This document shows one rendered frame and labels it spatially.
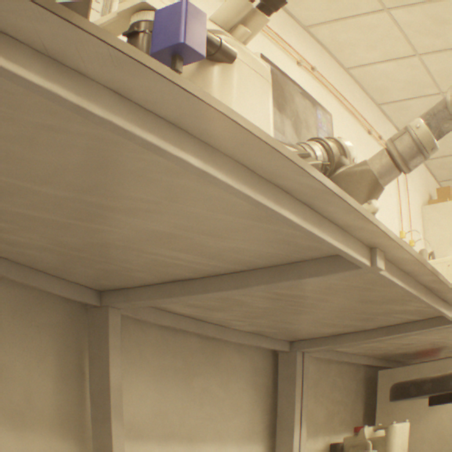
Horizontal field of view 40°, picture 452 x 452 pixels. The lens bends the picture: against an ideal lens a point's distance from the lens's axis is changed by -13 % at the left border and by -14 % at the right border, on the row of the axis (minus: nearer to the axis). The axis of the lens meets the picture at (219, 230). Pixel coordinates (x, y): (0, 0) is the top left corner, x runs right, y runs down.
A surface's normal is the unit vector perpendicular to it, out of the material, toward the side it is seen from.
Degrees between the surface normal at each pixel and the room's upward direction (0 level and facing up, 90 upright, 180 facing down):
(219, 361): 90
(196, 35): 90
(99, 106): 90
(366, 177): 100
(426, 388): 90
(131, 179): 180
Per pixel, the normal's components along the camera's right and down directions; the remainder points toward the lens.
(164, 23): -0.55, -0.25
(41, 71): 0.83, -0.16
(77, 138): 0.00, 0.95
